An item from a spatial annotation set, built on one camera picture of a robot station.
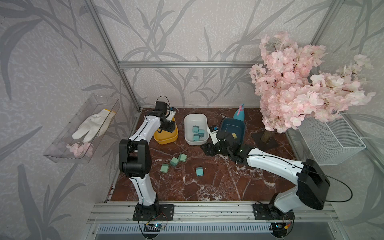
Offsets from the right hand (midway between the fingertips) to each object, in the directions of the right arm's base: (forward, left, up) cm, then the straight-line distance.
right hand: (204, 143), depth 81 cm
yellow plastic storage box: (+13, +26, -12) cm, 31 cm away
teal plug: (+21, +6, -15) cm, 26 cm away
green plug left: (-8, +23, -14) cm, 28 cm away
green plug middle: (-4, +18, -14) cm, 24 cm away
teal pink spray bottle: (+25, -24, -3) cm, 35 cm away
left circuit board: (-36, +25, -17) cm, 47 cm away
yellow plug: (+15, -21, -15) cm, 30 cm away
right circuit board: (-37, -36, -20) cm, 56 cm away
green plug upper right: (-1, +13, -14) cm, 20 cm away
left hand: (+16, +21, -4) cm, 27 cm away
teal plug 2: (+16, +2, -12) cm, 20 cm away
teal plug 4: (-10, +3, -16) cm, 19 cm away
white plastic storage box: (+28, +9, -13) cm, 33 cm away
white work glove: (0, +50, +18) cm, 53 cm away
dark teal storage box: (+24, -24, -16) cm, 38 cm away
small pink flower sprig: (-13, +49, +18) cm, 53 cm away
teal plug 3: (+14, +5, -15) cm, 21 cm away
